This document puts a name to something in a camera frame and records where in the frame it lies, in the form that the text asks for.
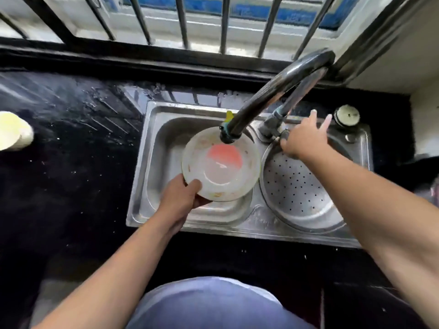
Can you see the round perforated steel strainer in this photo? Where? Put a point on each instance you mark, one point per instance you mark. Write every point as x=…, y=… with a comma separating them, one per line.
x=301, y=198

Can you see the person's right middle finger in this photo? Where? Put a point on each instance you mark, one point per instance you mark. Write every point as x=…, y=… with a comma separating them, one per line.
x=325, y=123

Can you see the person's left hand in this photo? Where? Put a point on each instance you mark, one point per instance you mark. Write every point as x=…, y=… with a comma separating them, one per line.
x=176, y=200

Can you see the person's blue shirt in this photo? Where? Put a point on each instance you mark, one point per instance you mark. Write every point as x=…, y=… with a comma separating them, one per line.
x=212, y=304

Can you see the chrome sink faucet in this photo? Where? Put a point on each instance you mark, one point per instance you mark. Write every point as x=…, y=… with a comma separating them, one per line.
x=274, y=95

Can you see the white round sink plug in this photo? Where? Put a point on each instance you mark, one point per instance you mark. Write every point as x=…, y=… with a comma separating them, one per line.
x=347, y=116

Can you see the yellow sponge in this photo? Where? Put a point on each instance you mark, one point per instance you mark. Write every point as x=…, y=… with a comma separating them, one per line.
x=228, y=116

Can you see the person's right forearm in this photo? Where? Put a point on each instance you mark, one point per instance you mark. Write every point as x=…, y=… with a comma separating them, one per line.
x=384, y=215

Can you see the stainless steel double sink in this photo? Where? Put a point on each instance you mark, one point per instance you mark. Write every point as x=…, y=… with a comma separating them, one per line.
x=192, y=215

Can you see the pale yellow round container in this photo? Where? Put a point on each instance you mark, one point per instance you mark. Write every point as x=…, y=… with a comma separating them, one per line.
x=13, y=131

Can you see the black window security bars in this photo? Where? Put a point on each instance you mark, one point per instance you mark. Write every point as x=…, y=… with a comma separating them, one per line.
x=171, y=20

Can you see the person's left forearm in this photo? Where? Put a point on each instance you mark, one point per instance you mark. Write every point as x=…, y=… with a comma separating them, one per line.
x=113, y=274

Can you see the white plate with red centre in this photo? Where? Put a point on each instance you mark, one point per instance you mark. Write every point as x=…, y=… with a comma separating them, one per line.
x=223, y=167

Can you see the person's left thumb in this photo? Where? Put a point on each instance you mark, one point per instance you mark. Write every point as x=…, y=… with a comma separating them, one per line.
x=192, y=189

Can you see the person's right hand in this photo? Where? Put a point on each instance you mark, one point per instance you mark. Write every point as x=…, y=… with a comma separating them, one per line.
x=303, y=140

